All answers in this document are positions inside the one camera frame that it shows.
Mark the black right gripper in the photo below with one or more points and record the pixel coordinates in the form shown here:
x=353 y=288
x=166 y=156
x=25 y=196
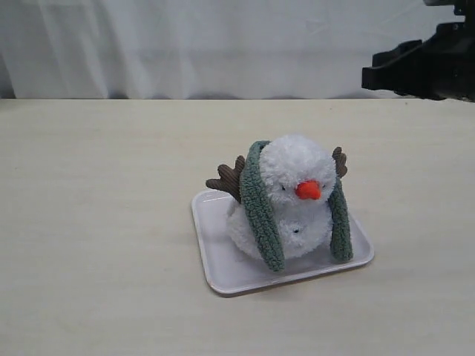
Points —
x=404 y=70

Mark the white plush snowman toy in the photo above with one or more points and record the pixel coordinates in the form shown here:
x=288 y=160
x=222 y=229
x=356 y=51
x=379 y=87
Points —
x=289 y=207

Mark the green fleece scarf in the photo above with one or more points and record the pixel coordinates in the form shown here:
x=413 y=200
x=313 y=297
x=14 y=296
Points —
x=259 y=222

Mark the white rectangular plastic tray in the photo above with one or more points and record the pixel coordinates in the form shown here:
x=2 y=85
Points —
x=228 y=271

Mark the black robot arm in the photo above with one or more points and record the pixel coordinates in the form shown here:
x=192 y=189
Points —
x=439 y=68

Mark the white backdrop curtain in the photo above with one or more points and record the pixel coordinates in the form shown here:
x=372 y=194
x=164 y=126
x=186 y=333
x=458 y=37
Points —
x=202 y=49

